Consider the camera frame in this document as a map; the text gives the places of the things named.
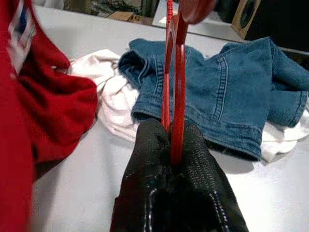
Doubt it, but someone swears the brown cardboard box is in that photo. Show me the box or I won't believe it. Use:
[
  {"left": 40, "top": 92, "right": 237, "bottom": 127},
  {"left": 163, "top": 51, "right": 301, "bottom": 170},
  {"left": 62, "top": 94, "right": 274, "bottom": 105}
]
[{"left": 106, "top": 11, "right": 155, "bottom": 26}]

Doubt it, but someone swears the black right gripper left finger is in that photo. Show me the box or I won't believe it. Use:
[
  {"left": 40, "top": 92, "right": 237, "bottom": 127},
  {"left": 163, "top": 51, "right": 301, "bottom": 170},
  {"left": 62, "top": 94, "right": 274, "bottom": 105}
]
[{"left": 110, "top": 119, "right": 174, "bottom": 232}]

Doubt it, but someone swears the white office table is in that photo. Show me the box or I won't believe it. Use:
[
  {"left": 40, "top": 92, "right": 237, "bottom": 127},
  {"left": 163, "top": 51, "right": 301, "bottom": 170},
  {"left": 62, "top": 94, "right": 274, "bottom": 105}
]
[{"left": 152, "top": 0, "right": 244, "bottom": 43}]

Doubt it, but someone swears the red printed t-shirt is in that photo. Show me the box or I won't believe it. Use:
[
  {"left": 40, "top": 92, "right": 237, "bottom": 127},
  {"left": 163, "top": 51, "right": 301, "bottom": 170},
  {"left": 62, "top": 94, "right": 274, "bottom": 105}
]
[{"left": 0, "top": 0, "right": 98, "bottom": 232}]

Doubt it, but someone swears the white t-shirt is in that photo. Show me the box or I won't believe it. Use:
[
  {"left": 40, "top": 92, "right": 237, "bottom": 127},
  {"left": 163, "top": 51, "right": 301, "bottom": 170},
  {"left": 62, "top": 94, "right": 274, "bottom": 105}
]
[{"left": 69, "top": 49, "right": 309, "bottom": 162}]

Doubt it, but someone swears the wooden black loudspeaker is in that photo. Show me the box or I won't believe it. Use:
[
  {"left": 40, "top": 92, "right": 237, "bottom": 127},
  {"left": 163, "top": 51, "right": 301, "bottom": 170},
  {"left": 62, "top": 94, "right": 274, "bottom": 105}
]
[{"left": 231, "top": 0, "right": 309, "bottom": 53}]

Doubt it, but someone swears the blue denim jacket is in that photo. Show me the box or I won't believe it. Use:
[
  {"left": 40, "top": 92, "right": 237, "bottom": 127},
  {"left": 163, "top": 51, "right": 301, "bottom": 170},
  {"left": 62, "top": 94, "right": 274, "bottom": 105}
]
[{"left": 118, "top": 36, "right": 309, "bottom": 162}]

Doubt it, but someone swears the red plastic clothes hanger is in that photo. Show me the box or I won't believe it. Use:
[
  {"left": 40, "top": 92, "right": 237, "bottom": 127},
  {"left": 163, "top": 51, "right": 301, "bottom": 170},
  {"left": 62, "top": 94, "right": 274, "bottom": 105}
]
[{"left": 161, "top": 0, "right": 217, "bottom": 167}]

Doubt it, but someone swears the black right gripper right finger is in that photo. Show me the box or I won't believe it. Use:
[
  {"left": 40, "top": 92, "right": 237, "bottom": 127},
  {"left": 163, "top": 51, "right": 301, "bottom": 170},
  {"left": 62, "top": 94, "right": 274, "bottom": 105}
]
[{"left": 170, "top": 121, "right": 249, "bottom": 232}]

